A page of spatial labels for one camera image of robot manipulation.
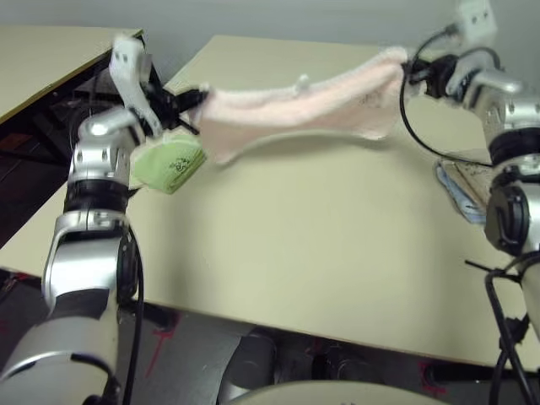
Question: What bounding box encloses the grey robot torso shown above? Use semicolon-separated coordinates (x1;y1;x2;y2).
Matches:
227;379;427;405

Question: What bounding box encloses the green folded towel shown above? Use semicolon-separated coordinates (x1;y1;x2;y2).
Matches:
130;132;208;196

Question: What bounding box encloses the pink towel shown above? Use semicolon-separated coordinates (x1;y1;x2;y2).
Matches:
196;45;410;166

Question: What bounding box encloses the black robot right foot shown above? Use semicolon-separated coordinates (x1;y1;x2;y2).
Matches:
311;345;381;385

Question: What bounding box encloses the blue folded towel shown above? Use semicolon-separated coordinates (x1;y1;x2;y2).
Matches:
435;162;490;227

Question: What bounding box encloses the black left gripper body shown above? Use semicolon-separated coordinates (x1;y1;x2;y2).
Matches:
145;86;189;134

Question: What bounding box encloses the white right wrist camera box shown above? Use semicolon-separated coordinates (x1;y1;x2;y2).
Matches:
446;0;500;85

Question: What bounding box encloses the beige side table black frame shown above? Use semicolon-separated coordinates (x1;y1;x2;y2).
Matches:
0;24;178;165

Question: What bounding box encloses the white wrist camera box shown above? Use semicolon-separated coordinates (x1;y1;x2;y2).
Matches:
110;36;164;136
446;0;500;85

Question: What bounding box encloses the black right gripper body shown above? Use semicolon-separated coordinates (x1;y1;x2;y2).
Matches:
421;54;459;100

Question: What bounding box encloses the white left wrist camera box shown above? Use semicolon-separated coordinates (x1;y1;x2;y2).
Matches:
110;36;164;136

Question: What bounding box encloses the black robot left foot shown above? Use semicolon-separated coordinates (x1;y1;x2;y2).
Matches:
219;332;279;393

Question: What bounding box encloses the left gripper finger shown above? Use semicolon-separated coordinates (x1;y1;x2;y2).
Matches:
181;86;211;105
183;96;210;117

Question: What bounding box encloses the black robot foot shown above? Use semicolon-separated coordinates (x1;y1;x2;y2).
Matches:
219;332;279;393
311;345;381;385

